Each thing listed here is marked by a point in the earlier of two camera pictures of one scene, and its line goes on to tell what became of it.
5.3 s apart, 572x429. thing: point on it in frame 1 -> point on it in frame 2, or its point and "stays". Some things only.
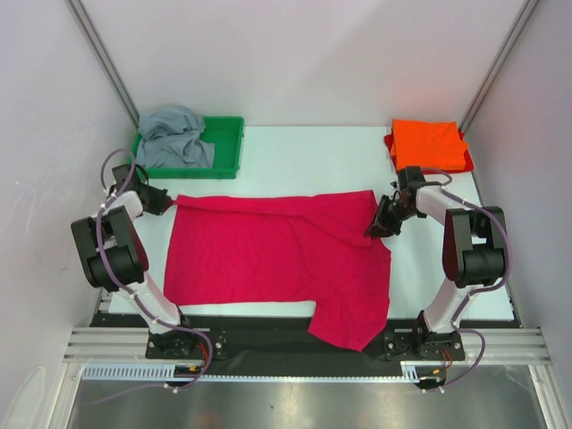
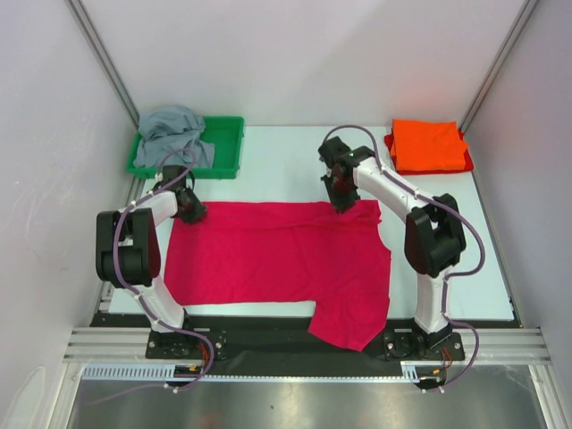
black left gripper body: x=158 y=199 -> x=194 y=209
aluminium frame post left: x=111 y=69 stays
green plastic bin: x=225 y=133 stays
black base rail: x=278 y=340 stays
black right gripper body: x=384 y=216 -> x=341 y=197
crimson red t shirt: x=310 y=248 stays
